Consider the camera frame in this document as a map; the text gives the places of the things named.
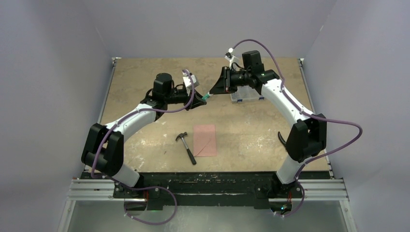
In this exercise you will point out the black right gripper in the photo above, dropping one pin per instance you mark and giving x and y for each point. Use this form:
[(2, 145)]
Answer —
[(224, 85)]

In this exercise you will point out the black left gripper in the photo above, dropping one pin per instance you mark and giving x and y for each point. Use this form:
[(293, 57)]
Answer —
[(197, 101)]

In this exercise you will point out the white green glue stick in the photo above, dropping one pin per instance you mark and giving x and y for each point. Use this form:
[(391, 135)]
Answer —
[(207, 96)]

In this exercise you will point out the black handled hammer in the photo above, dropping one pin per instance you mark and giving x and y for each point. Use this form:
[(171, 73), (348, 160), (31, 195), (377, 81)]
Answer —
[(181, 137)]

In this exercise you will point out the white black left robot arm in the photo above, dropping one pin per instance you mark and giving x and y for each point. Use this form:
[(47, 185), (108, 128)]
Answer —
[(104, 148)]

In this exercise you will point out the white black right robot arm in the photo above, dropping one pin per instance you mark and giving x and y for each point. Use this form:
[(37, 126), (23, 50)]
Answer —
[(307, 136)]

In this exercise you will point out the clear plastic screw organizer box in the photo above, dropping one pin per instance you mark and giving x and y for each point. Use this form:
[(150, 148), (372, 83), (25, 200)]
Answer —
[(245, 94)]

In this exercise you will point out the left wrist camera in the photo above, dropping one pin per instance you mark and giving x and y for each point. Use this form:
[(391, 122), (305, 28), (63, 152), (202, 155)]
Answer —
[(190, 81)]

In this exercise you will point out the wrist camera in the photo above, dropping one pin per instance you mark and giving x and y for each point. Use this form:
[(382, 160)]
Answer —
[(190, 81), (229, 56)]

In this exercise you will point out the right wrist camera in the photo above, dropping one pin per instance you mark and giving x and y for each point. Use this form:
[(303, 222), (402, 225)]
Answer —
[(229, 56)]

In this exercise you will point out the black handled pliers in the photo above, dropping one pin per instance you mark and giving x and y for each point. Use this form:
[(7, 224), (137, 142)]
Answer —
[(281, 139)]

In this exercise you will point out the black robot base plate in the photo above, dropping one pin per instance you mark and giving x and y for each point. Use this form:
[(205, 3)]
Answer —
[(260, 190)]

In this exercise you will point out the aluminium frame rail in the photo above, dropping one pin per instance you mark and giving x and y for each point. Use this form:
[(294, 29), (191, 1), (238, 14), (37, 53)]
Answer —
[(111, 179)]

